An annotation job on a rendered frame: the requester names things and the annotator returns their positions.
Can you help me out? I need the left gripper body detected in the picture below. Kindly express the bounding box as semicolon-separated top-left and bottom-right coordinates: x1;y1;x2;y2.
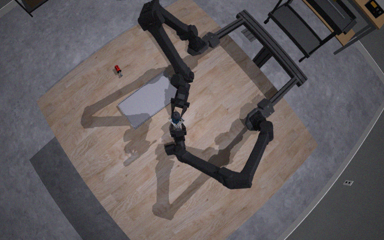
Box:
170;129;187;137

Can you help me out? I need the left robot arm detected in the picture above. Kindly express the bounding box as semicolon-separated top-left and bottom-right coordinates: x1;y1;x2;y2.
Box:
165;110;274;190

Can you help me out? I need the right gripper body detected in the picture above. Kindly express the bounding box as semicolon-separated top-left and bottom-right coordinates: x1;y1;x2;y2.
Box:
170;98;190;109

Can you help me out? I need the blue nut driver barrel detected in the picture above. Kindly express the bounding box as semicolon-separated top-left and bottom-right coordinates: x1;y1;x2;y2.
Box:
172;111;180;124

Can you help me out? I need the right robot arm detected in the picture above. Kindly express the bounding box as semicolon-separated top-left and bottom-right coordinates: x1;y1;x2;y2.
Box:
137;0;207;102

